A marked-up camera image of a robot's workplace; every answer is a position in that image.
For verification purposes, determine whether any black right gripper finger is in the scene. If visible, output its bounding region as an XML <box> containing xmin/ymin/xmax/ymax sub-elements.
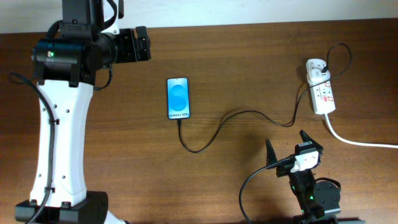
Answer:
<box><xmin>266</xmin><ymin>139</ymin><xmax>277</xmax><ymax>169</ymax></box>
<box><xmin>298</xmin><ymin>130</ymin><xmax>323</xmax><ymax>153</ymax></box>

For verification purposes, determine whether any black charger cable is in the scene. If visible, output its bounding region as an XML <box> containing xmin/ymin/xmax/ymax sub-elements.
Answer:
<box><xmin>177</xmin><ymin>42</ymin><xmax>353</xmax><ymax>154</ymax></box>

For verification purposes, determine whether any blue smartphone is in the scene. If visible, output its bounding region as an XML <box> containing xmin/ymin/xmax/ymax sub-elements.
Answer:
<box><xmin>167</xmin><ymin>77</ymin><xmax>190</xmax><ymax>119</ymax></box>

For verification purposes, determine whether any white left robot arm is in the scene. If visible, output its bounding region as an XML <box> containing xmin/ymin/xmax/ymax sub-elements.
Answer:
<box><xmin>15</xmin><ymin>1</ymin><xmax>151</xmax><ymax>223</ymax></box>

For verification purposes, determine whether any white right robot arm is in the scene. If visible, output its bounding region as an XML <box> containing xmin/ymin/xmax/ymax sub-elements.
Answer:
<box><xmin>239</xmin><ymin>130</ymin><xmax>366</xmax><ymax>224</ymax></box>

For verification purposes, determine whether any white charger plug adapter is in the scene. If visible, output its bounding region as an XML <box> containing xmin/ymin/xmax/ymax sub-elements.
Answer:
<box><xmin>307</xmin><ymin>68</ymin><xmax>330</xmax><ymax>85</ymax></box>

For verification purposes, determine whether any white power strip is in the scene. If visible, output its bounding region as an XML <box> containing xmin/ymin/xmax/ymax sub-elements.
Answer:
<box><xmin>306</xmin><ymin>58</ymin><xmax>336</xmax><ymax>115</ymax></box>

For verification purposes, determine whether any white power strip cord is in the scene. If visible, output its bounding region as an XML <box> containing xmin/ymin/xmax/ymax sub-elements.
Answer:
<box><xmin>322</xmin><ymin>113</ymin><xmax>398</xmax><ymax>149</ymax></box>

